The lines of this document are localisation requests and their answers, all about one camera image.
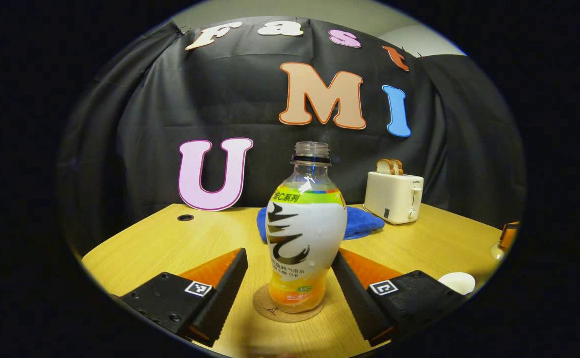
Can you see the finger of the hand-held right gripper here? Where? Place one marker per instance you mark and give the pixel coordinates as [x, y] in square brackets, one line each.
[509, 234]

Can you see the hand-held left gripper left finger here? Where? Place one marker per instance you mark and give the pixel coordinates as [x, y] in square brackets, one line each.
[222, 298]

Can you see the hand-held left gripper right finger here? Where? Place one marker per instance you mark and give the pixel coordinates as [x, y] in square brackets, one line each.
[352, 298]

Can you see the white teacup lid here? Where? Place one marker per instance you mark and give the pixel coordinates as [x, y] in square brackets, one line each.
[496, 251]

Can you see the round cork coaster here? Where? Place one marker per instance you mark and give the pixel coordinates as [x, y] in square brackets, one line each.
[262, 304]

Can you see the white porcelain teacup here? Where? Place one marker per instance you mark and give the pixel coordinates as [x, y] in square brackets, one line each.
[456, 283]

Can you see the clear orange-drink water bottle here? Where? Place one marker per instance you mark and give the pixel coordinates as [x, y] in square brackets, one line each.
[304, 233]

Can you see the blue folded towel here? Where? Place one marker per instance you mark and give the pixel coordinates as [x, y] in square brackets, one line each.
[364, 223]

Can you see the black table grommet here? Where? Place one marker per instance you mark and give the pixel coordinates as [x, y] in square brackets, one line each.
[185, 217]

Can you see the cream toaster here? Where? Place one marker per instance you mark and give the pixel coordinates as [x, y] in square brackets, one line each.
[391, 199]

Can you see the toast slice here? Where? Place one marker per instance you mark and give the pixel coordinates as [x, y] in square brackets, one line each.
[385, 167]
[399, 167]

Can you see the black backdrop cloth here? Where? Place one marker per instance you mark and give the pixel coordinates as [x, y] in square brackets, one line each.
[135, 109]

